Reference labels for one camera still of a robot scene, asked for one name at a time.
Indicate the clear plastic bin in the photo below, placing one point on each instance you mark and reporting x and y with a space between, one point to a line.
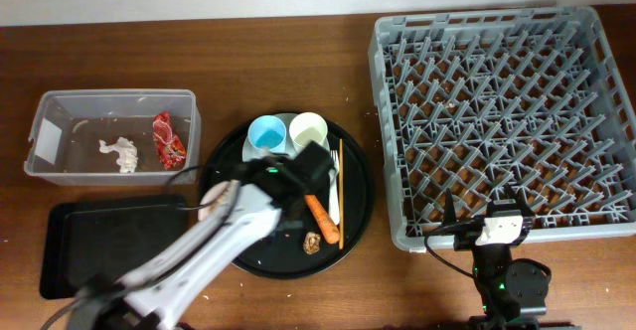
70 125

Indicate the red snack wrapper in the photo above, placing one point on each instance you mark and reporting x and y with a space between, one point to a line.
170 150

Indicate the black rectangular tray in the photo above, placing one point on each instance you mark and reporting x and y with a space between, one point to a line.
106 238

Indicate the cream plastic cup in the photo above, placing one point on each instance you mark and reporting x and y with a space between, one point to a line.
307 127

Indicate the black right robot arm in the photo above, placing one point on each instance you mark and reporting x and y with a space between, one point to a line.
513 291

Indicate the wooden chopstick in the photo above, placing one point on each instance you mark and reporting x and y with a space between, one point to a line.
341 194

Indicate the brown food scrap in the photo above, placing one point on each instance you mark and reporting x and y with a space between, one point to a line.
311 243

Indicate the orange carrot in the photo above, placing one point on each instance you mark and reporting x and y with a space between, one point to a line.
329 230

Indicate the grey dishwasher rack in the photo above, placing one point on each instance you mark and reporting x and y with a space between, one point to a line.
470 103

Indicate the round black tray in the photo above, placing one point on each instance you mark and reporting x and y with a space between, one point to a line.
281 254

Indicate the blue plastic cup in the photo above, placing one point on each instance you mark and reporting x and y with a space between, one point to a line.
267 134

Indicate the white plastic fork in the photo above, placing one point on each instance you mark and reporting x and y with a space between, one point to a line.
334 210

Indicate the pink bowl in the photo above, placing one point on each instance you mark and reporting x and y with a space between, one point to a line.
216 202

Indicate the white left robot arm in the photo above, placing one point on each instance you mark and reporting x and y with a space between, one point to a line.
242 210

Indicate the light blue plate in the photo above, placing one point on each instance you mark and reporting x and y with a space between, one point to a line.
248 153

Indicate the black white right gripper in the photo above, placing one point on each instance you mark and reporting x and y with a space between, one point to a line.
526 221

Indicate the white napkin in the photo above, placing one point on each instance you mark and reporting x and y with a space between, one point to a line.
127 154

